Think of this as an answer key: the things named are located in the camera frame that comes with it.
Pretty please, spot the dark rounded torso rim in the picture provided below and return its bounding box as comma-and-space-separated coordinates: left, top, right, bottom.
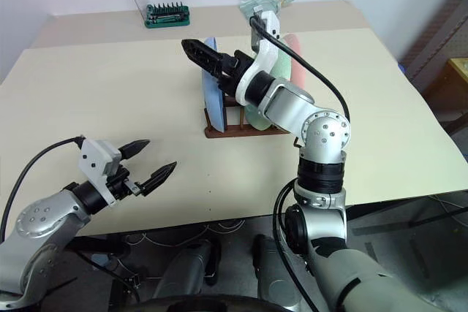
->
135, 292, 279, 312

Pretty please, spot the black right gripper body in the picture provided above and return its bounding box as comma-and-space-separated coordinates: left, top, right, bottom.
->
216, 53, 248, 99

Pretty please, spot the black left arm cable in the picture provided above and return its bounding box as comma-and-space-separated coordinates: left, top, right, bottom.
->
0, 137, 85, 242

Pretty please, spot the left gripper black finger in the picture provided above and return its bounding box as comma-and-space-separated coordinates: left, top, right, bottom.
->
140, 161, 178, 197
120, 139, 151, 161

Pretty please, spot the clear teal plastic dustpan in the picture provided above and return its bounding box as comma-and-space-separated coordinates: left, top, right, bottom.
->
239, 0, 297, 19

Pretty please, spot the thin white cord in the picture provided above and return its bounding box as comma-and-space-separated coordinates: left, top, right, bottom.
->
126, 218, 246, 247

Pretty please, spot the blue plastic plate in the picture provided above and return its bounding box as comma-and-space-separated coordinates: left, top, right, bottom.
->
202, 37, 227, 133

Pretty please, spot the brown pegboard cabinet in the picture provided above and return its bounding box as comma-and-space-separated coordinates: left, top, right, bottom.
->
401, 0, 468, 123

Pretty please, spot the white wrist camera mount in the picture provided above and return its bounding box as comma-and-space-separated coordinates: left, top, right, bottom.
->
79, 138, 122, 206
235, 10, 283, 107

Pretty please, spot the pink plastic plate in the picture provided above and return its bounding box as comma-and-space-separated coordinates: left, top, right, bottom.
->
284, 33, 307, 88

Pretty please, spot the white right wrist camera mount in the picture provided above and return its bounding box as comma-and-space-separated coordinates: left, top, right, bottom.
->
235, 10, 283, 107

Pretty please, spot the green plastic plate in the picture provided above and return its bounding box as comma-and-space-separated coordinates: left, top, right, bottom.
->
244, 34, 293, 132

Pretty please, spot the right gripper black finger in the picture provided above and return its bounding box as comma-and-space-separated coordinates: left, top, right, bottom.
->
181, 38, 224, 77
234, 50, 256, 69

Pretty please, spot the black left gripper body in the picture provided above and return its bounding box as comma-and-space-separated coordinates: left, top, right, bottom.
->
105, 166, 143, 202

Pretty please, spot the dark grey rounded leg shell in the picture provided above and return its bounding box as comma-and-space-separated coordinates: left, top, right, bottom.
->
252, 234, 304, 308
153, 240, 222, 300

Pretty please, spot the cream table cover sheet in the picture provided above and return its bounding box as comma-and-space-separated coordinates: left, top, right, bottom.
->
0, 28, 468, 238

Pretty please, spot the brown wooden dish rack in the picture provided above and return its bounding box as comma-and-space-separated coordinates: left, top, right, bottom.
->
203, 94, 290, 140

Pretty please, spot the black table crossbar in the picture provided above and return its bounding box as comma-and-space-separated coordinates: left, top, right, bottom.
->
69, 235, 131, 256

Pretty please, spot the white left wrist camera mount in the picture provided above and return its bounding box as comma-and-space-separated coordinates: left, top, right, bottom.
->
79, 138, 122, 206

